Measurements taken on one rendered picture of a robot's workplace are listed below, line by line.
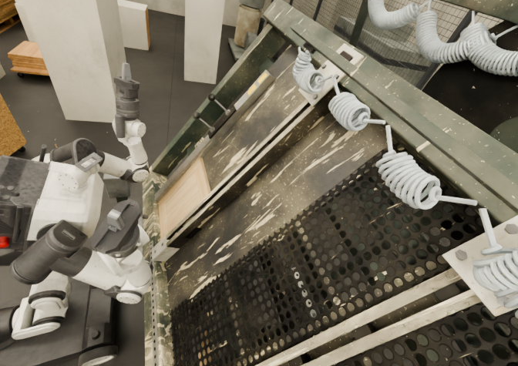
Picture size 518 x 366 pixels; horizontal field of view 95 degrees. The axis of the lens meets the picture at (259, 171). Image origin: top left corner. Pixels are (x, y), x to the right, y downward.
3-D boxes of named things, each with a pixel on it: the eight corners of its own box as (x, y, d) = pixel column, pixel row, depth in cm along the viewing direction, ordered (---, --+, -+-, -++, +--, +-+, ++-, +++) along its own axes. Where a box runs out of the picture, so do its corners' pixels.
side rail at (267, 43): (166, 170, 164) (151, 165, 157) (281, 38, 125) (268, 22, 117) (167, 176, 160) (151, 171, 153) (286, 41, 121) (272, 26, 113)
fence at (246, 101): (160, 196, 144) (154, 194, 141) (270, 75, 110) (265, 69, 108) (161, 203, 141) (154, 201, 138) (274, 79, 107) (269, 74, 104)
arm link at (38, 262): (60, 290, 72) (8, 273, 63) (65, 269, 79) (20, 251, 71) (90, 262, 73) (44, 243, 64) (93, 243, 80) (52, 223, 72)
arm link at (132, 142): (137, 118, 104) (144, 141, 114) (119, 113, 105) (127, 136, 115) (129, 126, 100) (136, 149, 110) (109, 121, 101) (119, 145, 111)
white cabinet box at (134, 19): (120, 38, 510) (115, -2, 462) (150, 42, 528) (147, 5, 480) (116, 45, 480) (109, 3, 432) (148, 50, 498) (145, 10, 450)
